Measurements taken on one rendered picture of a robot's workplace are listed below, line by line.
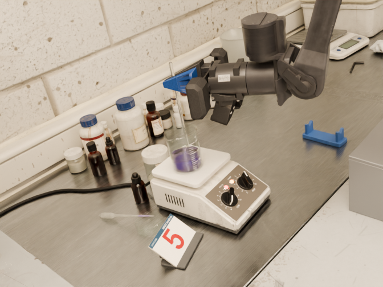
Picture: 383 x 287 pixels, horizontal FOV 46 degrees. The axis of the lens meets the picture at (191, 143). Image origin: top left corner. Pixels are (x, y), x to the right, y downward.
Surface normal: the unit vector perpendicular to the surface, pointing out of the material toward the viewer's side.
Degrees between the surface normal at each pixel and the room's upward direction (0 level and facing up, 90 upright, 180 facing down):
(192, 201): 90
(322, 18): 94
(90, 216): 0
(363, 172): 90
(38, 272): 0
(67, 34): 90
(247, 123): 0
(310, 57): 65
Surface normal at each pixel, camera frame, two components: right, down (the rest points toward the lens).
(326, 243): -0.17, -0.87
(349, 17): -0.69, 0.49
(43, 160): 0.72, 0.22
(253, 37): -0.48, 0.55
